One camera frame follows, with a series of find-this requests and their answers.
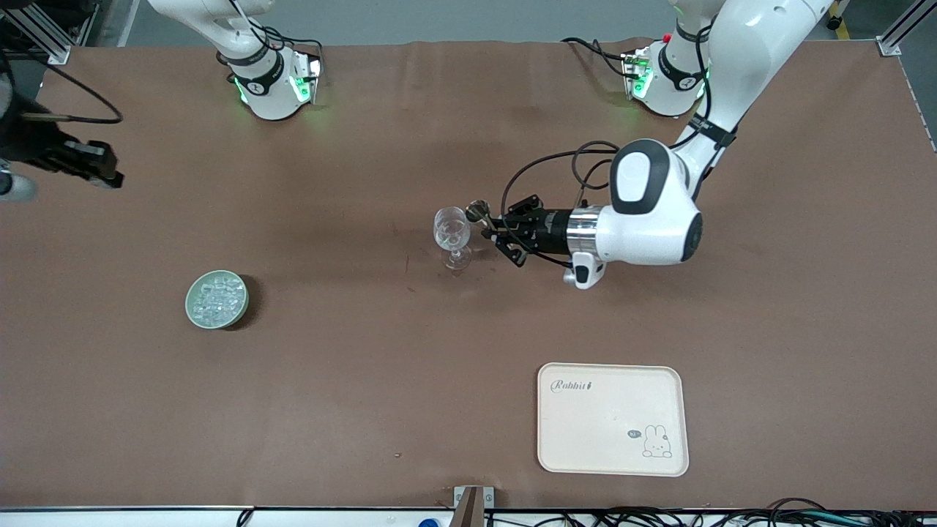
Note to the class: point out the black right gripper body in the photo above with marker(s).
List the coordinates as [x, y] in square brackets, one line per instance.
[31, 143]

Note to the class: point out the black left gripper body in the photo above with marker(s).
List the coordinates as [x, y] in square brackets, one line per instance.
[550, 229]

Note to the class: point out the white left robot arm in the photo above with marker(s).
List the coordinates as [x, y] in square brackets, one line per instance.
[651, 212]

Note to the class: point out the clear wine glass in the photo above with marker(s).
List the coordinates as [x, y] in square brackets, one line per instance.
[450, 234]

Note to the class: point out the clear ice cube pile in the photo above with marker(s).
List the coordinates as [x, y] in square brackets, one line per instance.
[217, 298]

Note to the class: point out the green round bowl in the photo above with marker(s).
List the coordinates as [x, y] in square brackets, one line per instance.
[192, 311]

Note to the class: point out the cream rabbit print tray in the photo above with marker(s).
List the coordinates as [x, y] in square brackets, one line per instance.
[607, 417]

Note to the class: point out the brown table cover sheet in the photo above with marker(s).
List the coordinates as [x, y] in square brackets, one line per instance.
[366, 402]

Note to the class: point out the aluminium frame strut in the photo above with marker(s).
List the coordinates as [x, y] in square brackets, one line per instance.
[900, 29]
[44, 36]

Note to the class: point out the metal camera post bracket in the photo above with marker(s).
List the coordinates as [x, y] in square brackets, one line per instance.
[472, 505]

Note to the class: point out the white table edge rail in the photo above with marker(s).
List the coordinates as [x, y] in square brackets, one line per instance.
[110, 518]

